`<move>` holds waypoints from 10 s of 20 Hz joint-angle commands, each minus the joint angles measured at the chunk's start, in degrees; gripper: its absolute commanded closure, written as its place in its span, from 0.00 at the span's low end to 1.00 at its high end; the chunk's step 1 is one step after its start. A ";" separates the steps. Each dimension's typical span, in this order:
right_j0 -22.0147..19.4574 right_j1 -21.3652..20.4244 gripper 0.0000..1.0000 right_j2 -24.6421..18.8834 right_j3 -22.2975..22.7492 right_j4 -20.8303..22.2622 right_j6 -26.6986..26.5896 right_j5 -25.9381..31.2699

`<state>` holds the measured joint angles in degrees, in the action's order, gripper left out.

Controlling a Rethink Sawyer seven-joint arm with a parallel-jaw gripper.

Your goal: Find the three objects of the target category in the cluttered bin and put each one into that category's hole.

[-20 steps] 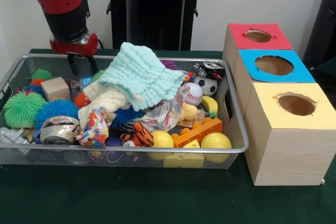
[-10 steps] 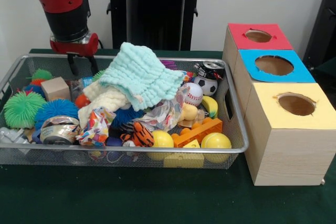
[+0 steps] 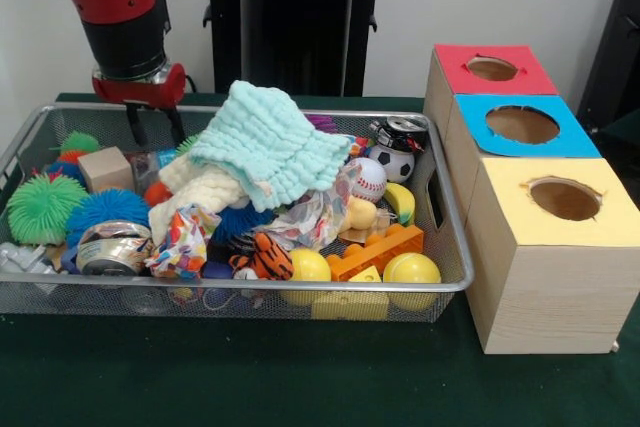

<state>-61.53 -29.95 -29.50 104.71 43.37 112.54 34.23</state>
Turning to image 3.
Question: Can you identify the plain wooden cube block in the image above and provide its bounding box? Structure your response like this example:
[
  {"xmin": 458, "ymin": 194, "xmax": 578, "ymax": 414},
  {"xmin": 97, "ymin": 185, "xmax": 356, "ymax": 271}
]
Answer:
[{"xmin": 77, "ymin": 146, "xmax": 135, "ymax": 193}]

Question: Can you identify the small soccer ball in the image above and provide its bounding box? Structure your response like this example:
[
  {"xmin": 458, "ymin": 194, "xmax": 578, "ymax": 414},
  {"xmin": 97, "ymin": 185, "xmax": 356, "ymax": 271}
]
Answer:
[{"xmin": 368, "ymin": 144, "xmax": 416, "ymax": 184}]

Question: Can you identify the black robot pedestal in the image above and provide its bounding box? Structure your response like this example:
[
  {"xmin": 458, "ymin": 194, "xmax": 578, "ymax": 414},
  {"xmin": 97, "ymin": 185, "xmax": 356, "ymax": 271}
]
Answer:
[{"xmin": 192, "ymin": 0, "xmax": 404, "ymax": 97}]

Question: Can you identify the green spiky ball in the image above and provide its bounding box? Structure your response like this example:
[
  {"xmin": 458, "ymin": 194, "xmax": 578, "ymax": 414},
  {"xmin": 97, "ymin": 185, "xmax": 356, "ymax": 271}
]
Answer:
[{"xmin": 7, "ymin": 172, "xmax": 89, "ymax": 246}]

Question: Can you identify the mint green muslin cloth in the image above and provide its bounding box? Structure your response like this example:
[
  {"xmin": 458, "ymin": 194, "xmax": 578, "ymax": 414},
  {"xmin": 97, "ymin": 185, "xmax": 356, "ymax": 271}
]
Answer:
[{"xmin": 189, "ymin": 80, "xmax": 351, "ymax": 213}]

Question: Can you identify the dark green table cloth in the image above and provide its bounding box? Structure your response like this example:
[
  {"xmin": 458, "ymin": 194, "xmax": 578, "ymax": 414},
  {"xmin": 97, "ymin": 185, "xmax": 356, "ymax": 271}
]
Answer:
[
  {"xmin": 0, "ymin": 91, "xmax": 640, "ymax": 427},
  {"xmin": 599, "ymin": 105, "xmax": 640, "ymax": 141}
]

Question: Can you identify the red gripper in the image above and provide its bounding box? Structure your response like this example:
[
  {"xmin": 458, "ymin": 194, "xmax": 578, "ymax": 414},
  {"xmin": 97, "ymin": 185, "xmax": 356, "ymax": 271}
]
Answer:
[{"xmin": 91, "ymin": 62, "xmax": 188, "ymax": 148}]

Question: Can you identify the blue spiky ball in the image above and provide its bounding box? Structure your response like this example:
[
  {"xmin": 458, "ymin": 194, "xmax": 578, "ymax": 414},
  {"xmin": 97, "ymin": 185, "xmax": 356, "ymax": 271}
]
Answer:
[{"xmin": 67, "ymin": 189, "xmax": 150, "ymax": 248}]

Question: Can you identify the polka dot cloth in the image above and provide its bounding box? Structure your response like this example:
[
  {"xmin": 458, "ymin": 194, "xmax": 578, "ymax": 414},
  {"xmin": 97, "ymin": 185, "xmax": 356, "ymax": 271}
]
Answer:
[
  {"xmin": 144, "ymin": 204, "xmax": 222, "ymax": 281},
  {"xmin": 267, "ymin": 161, "xmax": 364, "ymax": 251}
]

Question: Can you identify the cream muslin cloth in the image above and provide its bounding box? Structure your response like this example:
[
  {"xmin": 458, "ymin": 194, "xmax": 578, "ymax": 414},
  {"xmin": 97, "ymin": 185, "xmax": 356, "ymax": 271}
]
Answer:
[{"xmin": 149, "ymin": 154, "xmax": 251, "ymax": 246}]

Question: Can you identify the black upright stand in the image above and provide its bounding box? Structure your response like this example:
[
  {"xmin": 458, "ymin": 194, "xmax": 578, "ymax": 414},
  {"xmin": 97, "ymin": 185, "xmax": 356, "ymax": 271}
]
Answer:
[{"xmin": 574, "ymin": 0, "xmax": 640, "ymax": 141}]

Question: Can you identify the silver wire mesh bin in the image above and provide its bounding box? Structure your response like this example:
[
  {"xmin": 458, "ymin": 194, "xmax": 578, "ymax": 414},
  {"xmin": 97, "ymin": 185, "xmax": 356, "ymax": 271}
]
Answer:
[{"xmin": 0, "ymin": 102, "xmax": 475, "ymax": 322}]

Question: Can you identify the white baseball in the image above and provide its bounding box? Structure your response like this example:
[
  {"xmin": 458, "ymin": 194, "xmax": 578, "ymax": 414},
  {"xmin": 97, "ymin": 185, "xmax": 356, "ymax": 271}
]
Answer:
[{"xmin": 349, "ymin": 157, "xmax": 389, "ymax": 204}]

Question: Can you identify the wooden three-hole box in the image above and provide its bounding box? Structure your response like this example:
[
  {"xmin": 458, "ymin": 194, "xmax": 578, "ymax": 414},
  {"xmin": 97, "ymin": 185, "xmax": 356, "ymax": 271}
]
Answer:
[{"xmin": 422, "ymin": 43, "xmax": 640, "ymax": 356}]

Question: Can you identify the crushed cream can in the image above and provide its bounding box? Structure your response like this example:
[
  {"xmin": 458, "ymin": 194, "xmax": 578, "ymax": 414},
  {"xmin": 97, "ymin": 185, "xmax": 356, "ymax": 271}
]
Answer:
[{"xmin": 75, "ymin": 220, "xmax": 154, "ymax": 277}]

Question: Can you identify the clear bottle with blue label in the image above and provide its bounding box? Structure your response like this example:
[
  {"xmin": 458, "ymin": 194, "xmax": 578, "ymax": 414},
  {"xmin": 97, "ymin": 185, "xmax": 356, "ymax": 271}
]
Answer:
[{"xmin": 124, "ymin": 149, "xmax": 176, "ymax": 186}]

